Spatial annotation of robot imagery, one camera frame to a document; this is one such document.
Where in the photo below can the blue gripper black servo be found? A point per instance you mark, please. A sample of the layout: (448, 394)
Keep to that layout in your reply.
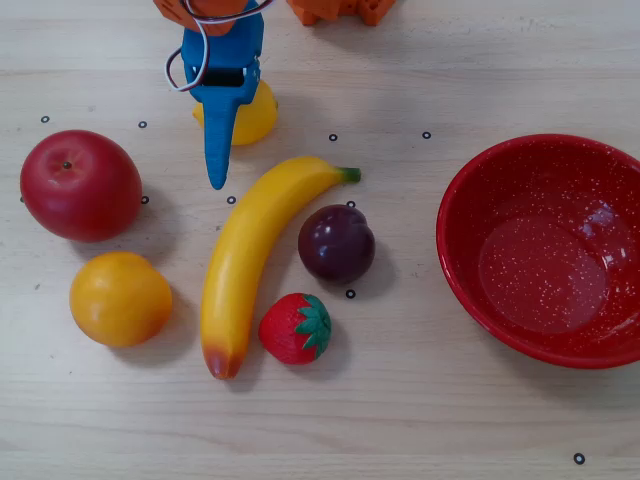
(220, 96)

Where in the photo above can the purple toy plum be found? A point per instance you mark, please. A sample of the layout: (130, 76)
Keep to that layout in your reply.
(337, 245)

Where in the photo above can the yellow toy lemon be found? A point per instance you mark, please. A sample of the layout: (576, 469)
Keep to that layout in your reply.
(255, 120)

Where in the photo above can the yellow toy banana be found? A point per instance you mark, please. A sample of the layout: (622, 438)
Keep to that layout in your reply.
(240, 260)

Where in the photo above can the red speckled enamel bowl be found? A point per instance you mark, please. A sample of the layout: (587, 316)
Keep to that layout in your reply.
(540, 270)

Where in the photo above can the red toy strawberry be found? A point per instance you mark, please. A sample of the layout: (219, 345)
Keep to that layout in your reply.
(285, 330)

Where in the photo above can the toy orange fruit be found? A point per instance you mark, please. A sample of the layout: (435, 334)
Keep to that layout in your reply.
(120, 300)

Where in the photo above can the red toy apple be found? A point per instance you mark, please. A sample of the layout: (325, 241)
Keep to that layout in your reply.
(80, 190)

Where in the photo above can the orange robot base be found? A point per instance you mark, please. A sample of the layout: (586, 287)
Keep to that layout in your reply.
(345, 10)

